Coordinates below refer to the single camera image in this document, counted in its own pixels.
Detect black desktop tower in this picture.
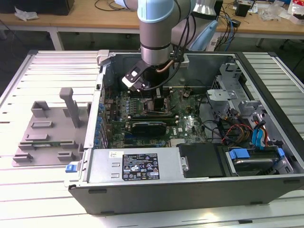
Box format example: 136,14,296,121
214,0,224,22

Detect open black PC case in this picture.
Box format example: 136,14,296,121
64,49,304,216

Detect pile of clear bags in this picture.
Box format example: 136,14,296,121
260,2,294,22

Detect grey parts rack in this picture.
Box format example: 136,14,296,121
11,87,92,167

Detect hard disk in blue carrier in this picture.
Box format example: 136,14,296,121
227,147,285,177

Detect small black cube container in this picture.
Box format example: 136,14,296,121
235,1,250,17

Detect grey case corner handle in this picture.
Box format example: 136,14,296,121
96,49,112,67

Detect silver power supply unit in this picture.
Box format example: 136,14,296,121
87,147,188,183

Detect white red package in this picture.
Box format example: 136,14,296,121
288,0,304,24

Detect crumpled clear plastic bag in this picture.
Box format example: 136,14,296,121
13,6,39,22

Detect wooden desk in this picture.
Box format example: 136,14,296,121
0,0,304,51

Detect black graphics card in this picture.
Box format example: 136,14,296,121
131,121,167,138

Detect green motherboard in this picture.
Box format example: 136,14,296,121
103,87,207,148

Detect green RAM stick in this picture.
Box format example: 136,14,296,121
19,140,74,146

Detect silver metal drive cage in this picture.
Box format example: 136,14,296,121
206,62,270,133

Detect black equipment box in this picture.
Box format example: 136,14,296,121
0,0,75,16

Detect black plastic shroud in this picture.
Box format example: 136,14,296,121
178,143,225,179

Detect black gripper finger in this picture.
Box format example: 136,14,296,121
153,88,165,112

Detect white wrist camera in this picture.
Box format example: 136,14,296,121
122,61,146,92

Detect CPU socket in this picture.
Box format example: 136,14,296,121
142,97,172,115

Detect red yellow power wires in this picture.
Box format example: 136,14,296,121
220,122,254,144

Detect black power wire bundle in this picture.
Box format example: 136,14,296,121
217,108,240,144

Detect blue flat data wire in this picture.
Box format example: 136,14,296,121
251,127,269,150

